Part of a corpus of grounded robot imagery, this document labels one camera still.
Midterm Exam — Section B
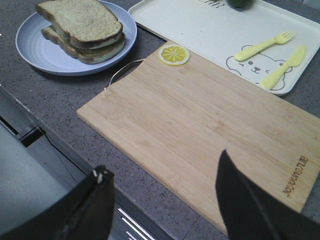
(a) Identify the light blue plate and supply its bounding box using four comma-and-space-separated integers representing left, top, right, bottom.
15, 0, 137, 77

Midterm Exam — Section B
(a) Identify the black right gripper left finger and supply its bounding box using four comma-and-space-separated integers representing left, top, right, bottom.
0, 165, 115, 240

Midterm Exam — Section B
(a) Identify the green lime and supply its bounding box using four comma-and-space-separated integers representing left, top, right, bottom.
227, 0, 253, 8

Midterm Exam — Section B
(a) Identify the grey cabinet drawer front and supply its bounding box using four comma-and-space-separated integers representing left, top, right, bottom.
0, 88, 168, 240

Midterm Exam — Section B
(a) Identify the metal cutting board handle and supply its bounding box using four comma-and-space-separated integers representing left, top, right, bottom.
103, 58, 145, 90

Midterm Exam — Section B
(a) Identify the lemon slice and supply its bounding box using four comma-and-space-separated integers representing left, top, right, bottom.
158, 44, 190, 66

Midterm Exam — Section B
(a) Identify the white rectangular tray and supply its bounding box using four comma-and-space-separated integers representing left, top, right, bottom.
129, 0, 320, 96

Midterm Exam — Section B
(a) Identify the wooden cutting board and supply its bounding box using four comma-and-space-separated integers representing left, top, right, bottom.
77, 52, 320, 232

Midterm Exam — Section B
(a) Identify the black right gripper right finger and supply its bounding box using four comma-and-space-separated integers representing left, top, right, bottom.
215, 150, 320, 240

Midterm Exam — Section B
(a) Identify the yellow plastic knife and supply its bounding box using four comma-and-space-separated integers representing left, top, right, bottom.
259, 44, 307, 90

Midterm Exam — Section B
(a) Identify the bread slice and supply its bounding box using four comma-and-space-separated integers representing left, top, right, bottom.
35, 0, 120, 30
41, 26, 125, 64

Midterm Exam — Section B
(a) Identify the yellow plastic fork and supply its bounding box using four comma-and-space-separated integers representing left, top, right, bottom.
234, 30, 296, 62

